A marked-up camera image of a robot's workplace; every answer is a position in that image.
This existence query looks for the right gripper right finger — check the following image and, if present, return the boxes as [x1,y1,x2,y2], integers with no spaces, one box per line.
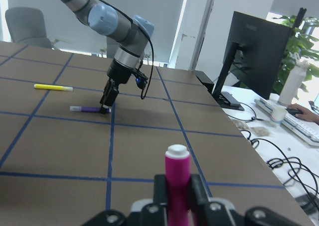
[190,174,298,226]

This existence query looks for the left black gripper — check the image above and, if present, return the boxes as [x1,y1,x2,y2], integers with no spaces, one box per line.
[99,59,136,114]

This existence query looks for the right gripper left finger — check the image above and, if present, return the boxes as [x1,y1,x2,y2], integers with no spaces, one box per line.
[84,174,168,226]

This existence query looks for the purple pen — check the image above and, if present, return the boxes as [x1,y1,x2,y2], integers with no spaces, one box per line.
[69,106,111,114]

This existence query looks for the pink pen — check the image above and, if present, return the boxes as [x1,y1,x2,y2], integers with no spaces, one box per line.
[165,144,190,226]

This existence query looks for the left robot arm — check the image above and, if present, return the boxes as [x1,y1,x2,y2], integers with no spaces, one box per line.
[60,0,154,114]

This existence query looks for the paper cup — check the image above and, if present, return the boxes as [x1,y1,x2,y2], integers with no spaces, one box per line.
[270,106,288,126]

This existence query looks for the yellow pen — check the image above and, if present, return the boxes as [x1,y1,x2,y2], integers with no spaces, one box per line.
[33,84,73,92]

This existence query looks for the grey office chair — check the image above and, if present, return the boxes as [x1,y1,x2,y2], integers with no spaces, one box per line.
[5,7,53,49]

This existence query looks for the white keyboard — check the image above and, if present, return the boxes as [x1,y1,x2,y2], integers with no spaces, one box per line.
[254,98,319,147]

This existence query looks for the person hand at desk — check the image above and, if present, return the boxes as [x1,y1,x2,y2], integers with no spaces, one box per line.
[287,104,319,125]

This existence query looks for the black monitor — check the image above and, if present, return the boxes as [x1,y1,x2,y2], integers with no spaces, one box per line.
[212,11,292,111]

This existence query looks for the white water bottle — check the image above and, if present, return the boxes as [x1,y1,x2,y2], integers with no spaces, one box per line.
[278,52,310,106]

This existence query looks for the green potted plant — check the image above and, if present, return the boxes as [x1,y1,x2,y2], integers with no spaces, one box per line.
[272,15,319,95]

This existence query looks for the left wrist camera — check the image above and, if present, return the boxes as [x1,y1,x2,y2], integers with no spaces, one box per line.
[132,69,148,90]

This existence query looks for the black cable bundle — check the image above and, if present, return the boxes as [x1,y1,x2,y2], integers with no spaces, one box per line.
[244,126,319,212]

